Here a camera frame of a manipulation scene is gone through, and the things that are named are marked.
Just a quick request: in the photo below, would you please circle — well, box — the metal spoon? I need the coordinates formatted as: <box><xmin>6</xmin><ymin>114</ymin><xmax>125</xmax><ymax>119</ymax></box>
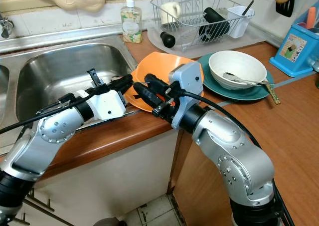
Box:
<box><xmin>222</xmin><ymin>72</ymin><xmax>272</xmax><ymax>87</ymax></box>

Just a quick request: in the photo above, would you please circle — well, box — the grey robot foot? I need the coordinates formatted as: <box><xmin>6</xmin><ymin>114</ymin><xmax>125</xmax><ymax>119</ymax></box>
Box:
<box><xmin>94</xmin><ymin>217</ymin><xmax>120</xmax><ymax>226</ymax></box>

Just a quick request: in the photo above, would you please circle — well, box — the cream mug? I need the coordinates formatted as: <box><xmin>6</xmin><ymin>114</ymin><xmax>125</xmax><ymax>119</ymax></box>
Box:
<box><xmin>160</xmin><ymin>1</ymin><xmax>181</xmax><ymax>24</ymax></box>

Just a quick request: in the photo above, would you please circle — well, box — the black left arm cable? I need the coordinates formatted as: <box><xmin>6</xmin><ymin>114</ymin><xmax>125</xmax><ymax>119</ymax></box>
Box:
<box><xmin>0</xmin><ymin>92</ymin><xmax>108</xmax><ymax>134</ymax></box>

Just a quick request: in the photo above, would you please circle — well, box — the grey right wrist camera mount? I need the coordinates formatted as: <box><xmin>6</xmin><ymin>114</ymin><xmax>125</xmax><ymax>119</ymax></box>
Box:
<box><xmin>168</xmin><ymin>61</ymin><xmax>205</xmax><ymax>133</ymax></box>

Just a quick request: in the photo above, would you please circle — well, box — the black tumbler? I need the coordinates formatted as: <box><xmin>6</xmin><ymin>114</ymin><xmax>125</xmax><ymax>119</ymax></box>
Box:
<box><xmin>198</xmin><ymin>7</ymin><xmax>230</xmax><ymax>43</ymax></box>

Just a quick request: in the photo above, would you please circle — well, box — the metal faucet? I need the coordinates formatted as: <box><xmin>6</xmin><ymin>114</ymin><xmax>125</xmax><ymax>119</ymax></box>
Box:
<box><xmin>0</xmin><ymin>16</ymin><xmax>14</xmax><ymax>39</ymax></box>

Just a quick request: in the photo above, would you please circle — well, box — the orange utensil handle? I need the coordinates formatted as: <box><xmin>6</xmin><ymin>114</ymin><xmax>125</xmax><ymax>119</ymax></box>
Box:
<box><xmin>307</xmin><ymin>6</ymin><xmax>317</xmax><ymax>29</ymax></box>

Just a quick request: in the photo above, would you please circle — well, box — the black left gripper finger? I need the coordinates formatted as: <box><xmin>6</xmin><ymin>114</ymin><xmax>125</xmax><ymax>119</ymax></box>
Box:
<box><xmin>87</xmin><ymin>67</ymin><xmax>106</xmax><ymax>91</ymax></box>
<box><xmin>103</xmin><ymin>73</ymin><xmax>135</xmax><ymax>93</ymax></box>

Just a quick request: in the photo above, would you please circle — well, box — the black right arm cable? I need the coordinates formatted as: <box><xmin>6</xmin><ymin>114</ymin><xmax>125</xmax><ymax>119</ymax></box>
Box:
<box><xmin>177</xmin><ymin>90</ymin><xmax>296</xmax><ymax>226</ymax></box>

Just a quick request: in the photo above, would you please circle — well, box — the white cabinet front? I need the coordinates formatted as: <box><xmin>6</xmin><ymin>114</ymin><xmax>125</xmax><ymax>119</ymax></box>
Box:
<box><xmin>30</xmin><ymin>134</ymin><xmax>180</xmax><ymax>226</ymax></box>

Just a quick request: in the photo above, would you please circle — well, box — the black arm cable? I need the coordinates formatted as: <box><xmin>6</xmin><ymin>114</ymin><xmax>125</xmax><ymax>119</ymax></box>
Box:
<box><xmin>0</xmin><ymin>92</ymin><xmax>108</xmax><ymax>134</ymax></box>
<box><xmin>177</xmin><ymin>90</ymin><xmax>296</xmax><ymax>226</ymax></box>

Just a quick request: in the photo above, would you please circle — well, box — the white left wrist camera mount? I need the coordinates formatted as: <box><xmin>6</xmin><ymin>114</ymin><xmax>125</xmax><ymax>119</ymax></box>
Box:
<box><xmin>86</xmin><ymin>90</ymin><xmax>128</xmax><ymax>122</ymax></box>

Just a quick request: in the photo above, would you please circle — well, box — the white wire dish rack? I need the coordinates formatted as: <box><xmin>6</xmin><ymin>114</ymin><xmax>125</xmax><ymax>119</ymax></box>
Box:
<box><xmin>151</xmin><ymin>0</ymin><xmax>255</xmax><ymax>51</ymax></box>

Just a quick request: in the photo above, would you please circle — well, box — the dark utensil handle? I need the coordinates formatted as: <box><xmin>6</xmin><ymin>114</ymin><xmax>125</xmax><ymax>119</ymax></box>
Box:
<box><xmin>241</xmin><ymin>0</ymin><xmax>256</xmax><ymax>15</ymax></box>

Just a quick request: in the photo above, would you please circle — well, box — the blue plastic utensil holder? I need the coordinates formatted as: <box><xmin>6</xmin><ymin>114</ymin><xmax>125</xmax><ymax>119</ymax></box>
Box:
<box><xmin>269</xmin><ymin>6</ymin><xmax>319</xmax><ymax>78</ymax></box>

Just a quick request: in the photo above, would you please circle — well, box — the small black bottle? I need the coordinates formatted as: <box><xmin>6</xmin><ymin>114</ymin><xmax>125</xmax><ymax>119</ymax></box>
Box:
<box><xmin>160</xmin><ymin>31</ymin><xmax>176</xmax><ymax>48</ymax></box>

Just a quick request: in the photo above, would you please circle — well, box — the white bowl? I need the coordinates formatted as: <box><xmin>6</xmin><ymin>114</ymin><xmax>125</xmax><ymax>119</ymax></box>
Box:
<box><xmin>208</xmin><ymin>50</ymin><xmax>268</xmax><ymax>90</ymax></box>

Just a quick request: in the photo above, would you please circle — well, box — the grey drying mat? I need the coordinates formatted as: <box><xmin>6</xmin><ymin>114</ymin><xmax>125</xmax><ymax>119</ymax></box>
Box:
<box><xmin>146</xmin><ymin>26</ymin><xmax>266</xmax><ymax>59</ymax></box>

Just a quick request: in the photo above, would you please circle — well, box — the clear soap pump bottle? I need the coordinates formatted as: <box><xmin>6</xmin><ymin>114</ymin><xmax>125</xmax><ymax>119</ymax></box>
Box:
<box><xmin>121</xmin><ymin>0</ymin><xmax>143</xmax><ymax>43</ymax></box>

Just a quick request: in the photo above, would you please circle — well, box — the white plastic utensil cup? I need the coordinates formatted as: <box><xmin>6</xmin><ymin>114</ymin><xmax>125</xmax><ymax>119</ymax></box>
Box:
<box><xmin>227</xmin><ymin>5</ymin><xmax>255</xmax><ymax>39</ymax></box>

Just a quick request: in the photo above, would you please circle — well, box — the black spatula wooden handle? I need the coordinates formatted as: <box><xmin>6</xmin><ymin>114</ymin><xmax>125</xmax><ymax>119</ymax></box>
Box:
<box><xmin>274</xmin><ymin>0</ymin><xmax>297</xmax><ymax>17</ymax></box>

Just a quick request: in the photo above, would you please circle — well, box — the teal plate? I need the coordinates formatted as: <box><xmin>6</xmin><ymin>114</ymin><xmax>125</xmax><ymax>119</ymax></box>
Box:
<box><xmin>197</xmin><ymin>53</ymin><xmax>275</xmax><ymax>102</ymax></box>

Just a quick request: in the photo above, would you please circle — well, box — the stainless steel sink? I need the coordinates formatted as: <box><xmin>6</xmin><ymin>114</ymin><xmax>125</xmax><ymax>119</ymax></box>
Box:
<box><xmin>0</xmin><ymin>24</ymin><xmax>140</xmax><ymax>157</ymax></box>

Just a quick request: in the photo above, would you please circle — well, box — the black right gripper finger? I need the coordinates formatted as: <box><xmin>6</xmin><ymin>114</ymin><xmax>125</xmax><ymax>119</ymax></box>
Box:
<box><xmin>132</xmin><ymin>81</ymin><xmax>163</xmax><ymax>110</ymax></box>
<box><xmin>145</xmin><ymin>72</ymin><xmax>176</xmax><ymax>94</ymax></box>

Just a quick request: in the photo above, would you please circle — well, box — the brown wooden cabinet door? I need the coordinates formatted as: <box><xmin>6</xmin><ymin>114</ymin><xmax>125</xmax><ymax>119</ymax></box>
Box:
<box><xmin>168</xmin><ymin>131</ymin><xmax>235</xmax><ymax>226</ymax></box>

